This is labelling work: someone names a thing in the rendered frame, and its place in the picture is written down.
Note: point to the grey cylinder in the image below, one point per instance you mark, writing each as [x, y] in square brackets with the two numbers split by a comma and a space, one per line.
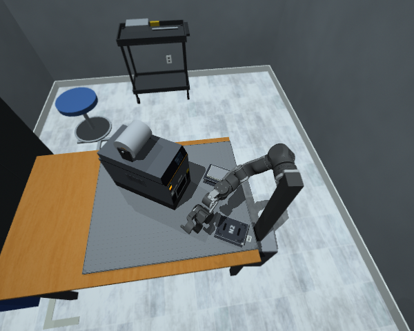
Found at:
[134, 137]

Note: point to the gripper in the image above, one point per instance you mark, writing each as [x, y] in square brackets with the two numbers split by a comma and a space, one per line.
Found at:
[201, 215]

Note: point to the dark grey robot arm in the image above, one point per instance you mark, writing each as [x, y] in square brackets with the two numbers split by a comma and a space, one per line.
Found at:
[280, 159]

